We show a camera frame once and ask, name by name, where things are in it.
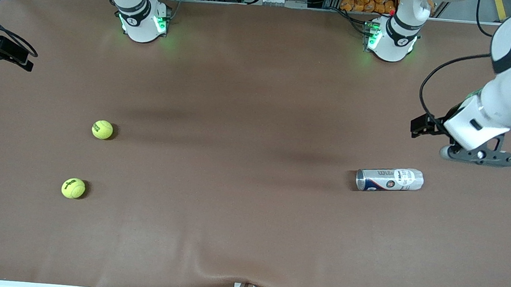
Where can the yellow Wilson tennis ball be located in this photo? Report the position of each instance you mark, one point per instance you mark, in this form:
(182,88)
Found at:
(73,190)

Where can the brown table mat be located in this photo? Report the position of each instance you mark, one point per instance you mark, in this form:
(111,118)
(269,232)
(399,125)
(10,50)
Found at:
(247,235)

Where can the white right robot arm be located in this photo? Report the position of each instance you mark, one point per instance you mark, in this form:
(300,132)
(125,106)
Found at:
(141,29)

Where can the white terminal block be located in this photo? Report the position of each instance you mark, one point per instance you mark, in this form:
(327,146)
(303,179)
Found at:
(275,0)

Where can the yellow Roland Garros tennis ball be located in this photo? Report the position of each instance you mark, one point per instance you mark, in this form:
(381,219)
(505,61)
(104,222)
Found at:
(103,131)

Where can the clear Wilson tennis ball can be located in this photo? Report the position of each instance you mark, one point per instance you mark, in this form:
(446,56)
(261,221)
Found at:
(391,179)

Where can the orange objects pile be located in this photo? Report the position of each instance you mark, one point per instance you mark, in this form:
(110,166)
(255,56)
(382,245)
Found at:
(358,0)

